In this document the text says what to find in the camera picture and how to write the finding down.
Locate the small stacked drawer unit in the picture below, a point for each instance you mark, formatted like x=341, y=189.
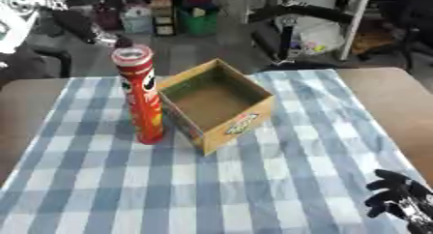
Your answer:
x=163, y=17

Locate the pale blue container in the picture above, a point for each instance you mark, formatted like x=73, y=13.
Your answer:
x=136, y=20

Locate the open tan cardboard box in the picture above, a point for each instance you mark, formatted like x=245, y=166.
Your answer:
x=217, y=105

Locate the white table leg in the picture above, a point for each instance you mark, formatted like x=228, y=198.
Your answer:
x=353, y=28

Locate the red cylindrical snack can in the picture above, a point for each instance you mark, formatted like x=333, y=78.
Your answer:
x=142, y=93

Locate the green storage bin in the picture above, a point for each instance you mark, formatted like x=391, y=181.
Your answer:
x=198, y=20

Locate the white plastic bag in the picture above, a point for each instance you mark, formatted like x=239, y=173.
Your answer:
x=315, y=35

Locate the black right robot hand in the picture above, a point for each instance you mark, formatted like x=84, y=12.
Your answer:
x=394, y=192

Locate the black office chair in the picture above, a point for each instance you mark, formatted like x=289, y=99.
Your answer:
x=299, y=22

